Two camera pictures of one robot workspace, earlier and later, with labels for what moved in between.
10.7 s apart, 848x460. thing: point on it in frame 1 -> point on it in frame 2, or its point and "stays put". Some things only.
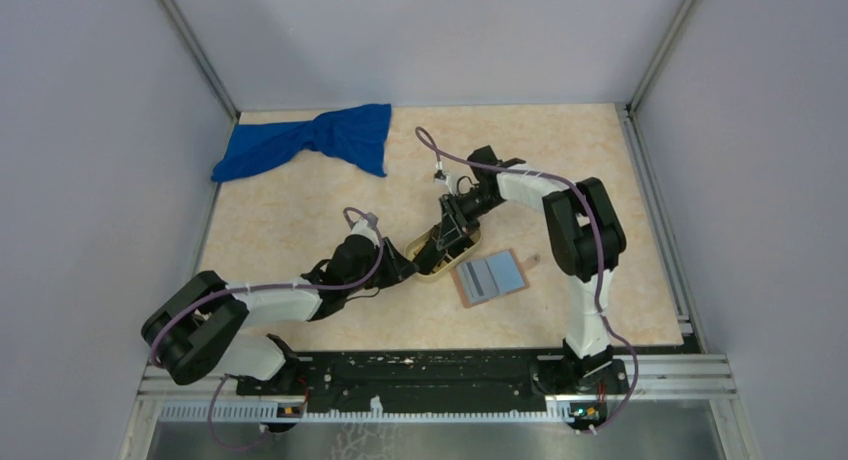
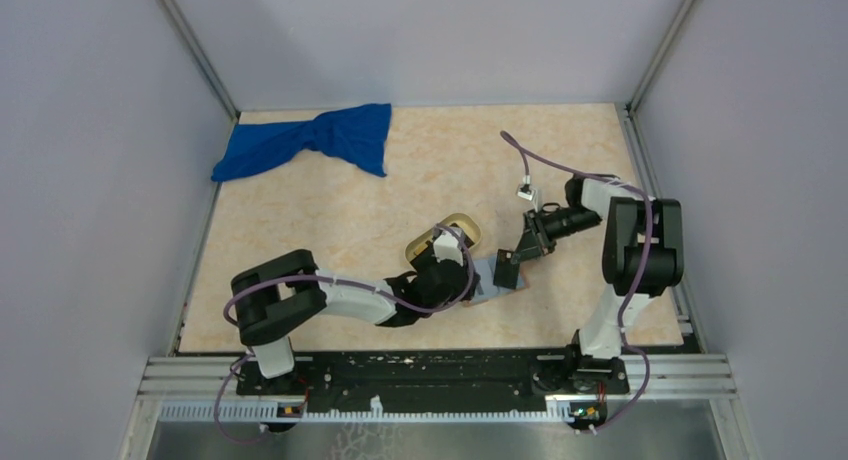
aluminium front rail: [702, 374] stays put
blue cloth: [355, 135] stays put
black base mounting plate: [476, 374] stays put
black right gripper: [456, 226] -> [534, 243]
